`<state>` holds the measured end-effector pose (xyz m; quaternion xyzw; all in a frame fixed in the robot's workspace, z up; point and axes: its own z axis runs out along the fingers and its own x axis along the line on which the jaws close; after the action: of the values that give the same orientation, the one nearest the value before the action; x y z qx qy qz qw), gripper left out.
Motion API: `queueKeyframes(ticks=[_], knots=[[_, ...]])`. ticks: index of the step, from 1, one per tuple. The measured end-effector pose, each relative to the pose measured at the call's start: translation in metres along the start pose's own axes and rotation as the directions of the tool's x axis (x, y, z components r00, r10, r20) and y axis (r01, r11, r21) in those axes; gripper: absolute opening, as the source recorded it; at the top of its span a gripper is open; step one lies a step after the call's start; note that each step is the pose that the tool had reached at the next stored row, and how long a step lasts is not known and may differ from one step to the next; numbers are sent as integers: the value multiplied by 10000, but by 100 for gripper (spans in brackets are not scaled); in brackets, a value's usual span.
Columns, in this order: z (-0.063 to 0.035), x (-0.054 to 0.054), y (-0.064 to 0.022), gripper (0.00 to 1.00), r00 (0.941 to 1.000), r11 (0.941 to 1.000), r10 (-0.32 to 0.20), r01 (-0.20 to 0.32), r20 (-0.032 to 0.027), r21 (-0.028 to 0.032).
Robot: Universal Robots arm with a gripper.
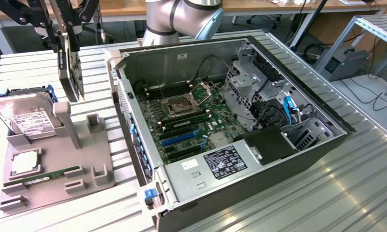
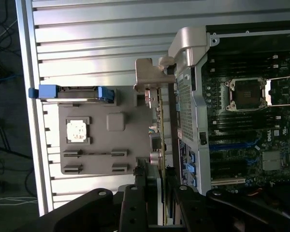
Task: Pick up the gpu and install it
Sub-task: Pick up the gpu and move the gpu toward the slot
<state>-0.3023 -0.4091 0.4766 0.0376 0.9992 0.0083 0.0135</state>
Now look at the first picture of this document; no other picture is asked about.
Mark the blue case latch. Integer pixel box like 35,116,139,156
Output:
141,188,157,202

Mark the black plastic shroud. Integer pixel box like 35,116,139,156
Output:
232,126,300,166

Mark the grey parts rack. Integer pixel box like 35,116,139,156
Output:
0,101,115,219

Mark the graphics card with black cooler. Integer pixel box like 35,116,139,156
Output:
49,0,86,102

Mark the blue data wire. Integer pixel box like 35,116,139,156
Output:
281,95,298,128

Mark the green RAM stick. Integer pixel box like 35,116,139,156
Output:
1,167,79,188
162,116,210,129

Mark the metal socket cover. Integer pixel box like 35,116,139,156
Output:
188,81,213,102

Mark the black floor cable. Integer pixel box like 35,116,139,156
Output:
340,72,387,112

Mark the grey power supply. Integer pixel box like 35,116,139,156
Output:
162,139,266,203

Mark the aluminium slat frame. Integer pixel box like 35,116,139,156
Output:
321,14,387,75

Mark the black power wire bundle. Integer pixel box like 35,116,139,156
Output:
249,99,289,129

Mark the blue expansion slot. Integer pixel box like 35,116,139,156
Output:
159,132,197,146

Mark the black looped wire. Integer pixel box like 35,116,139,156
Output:
194,55,228,82

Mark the open black PC case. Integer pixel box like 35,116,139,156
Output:
103,35,357,232

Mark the silver chipset heat sink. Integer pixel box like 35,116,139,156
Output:
209,134,229,148

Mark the silver perforated drive cage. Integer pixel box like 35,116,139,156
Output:
224,59,292,132

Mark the black stand pole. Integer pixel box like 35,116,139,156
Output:
289,0,329,49

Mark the black RAM slot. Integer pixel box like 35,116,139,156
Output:
157,110,209,125
146,86,193,97
147,88,196,100
145,80,190,91
146,83,193,94
155,108,206,122

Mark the silver hard disk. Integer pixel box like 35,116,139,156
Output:
0,93,57,141

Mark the grey computer tower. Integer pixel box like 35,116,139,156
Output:
314,44,369,82

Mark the silver CPU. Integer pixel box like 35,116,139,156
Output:
9,151,41,175

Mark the silver disk bay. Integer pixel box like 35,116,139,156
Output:
280,117,348,152

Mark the black expansion slot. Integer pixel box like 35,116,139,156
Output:
165,150,202,163
157,127,194,141
163,145,201,157

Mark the black coiled cable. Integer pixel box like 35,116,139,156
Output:
302,43,324,61

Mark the black office chair base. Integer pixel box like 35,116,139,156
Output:
244,14,281,30
39,23,114,48

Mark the green motherboard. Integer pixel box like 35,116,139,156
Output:
133,79,248,165

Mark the CPU socket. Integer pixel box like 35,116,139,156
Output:
159,95,198,118

